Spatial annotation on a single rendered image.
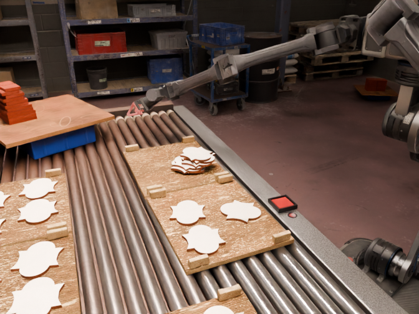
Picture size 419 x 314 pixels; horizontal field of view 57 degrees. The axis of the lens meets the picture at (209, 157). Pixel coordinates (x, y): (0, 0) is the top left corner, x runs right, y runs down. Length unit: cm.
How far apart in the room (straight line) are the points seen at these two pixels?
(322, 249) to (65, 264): 74
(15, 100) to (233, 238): 121
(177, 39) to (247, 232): 485
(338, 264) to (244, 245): 27
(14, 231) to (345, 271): 100
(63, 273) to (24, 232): 25
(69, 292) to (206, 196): 57
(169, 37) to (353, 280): 503
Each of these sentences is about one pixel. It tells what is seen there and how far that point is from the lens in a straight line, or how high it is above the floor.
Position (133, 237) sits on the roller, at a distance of 125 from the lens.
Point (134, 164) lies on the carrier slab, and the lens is 164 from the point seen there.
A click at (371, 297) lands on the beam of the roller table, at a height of 92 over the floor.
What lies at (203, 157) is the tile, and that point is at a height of 100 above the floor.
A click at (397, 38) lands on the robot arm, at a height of 152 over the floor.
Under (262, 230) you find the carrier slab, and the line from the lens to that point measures 124.
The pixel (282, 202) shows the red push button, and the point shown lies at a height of 93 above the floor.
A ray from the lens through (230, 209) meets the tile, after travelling 130.
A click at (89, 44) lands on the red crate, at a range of 560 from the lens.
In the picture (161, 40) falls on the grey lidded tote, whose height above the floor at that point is 78.
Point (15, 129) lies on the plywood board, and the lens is 190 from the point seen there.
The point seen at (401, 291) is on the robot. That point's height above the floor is 24.
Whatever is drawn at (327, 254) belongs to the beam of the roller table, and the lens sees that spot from 122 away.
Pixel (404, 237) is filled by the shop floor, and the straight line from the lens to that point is 304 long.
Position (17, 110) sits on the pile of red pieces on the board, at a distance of 196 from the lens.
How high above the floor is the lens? 167
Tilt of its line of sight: 26 degrees down
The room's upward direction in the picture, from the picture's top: straight up
